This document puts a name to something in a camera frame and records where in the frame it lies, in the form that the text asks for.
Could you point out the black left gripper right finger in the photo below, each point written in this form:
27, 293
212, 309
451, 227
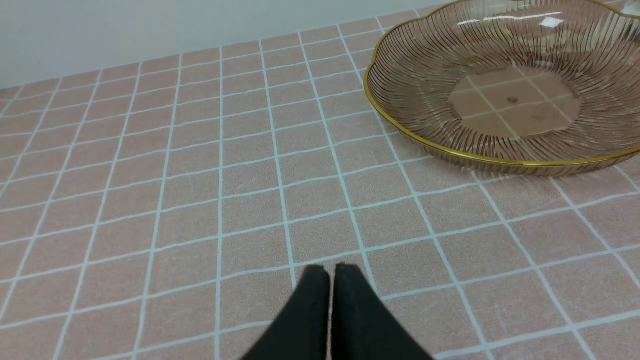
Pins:
362, 328

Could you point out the pink checkered tablecloth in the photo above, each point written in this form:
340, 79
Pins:
165, 210

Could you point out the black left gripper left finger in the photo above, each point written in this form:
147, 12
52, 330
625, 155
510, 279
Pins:
300, 330

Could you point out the clear ribbed gold-rimmed bowl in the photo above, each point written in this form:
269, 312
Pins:
530, 87

